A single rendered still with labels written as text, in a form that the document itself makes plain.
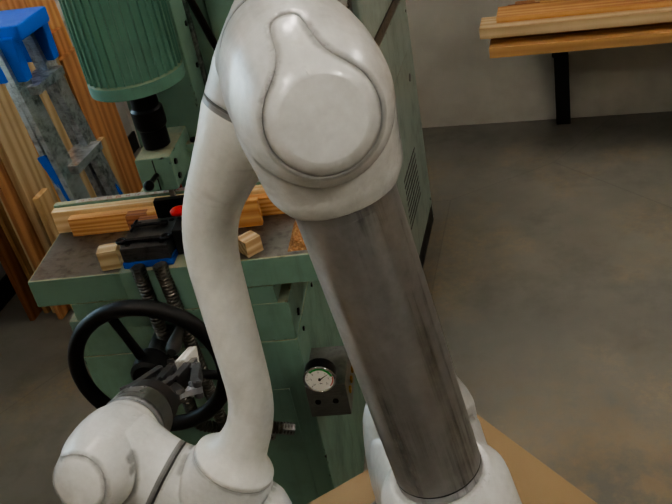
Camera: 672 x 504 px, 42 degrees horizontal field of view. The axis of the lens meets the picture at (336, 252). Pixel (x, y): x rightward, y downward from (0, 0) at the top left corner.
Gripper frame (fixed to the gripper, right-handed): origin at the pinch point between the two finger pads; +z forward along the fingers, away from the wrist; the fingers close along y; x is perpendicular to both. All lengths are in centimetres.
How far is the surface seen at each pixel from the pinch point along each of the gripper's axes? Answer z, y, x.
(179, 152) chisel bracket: 33.2, 6.7, -30.8
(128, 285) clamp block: 12.0, 12.7, -10.7
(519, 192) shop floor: 215, -65, 15
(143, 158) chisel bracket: 27.6, 11.9, -30.9
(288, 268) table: 23.1, -13.4, -8.4
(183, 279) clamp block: 12.0, 2.6, -10.8
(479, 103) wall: 273, -54, -17
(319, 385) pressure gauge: 25.1, -15.6, 15.2
